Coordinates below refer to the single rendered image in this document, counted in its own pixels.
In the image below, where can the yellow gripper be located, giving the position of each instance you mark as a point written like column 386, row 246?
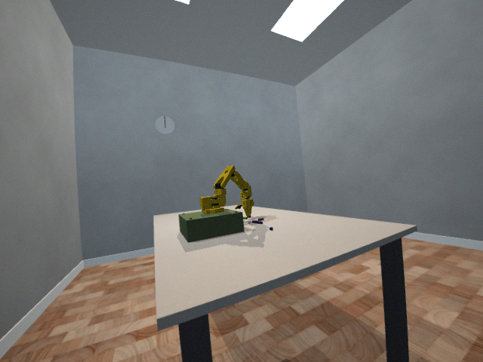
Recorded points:
column 247, row 204

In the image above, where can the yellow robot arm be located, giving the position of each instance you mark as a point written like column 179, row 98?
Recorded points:
column 219, row 199

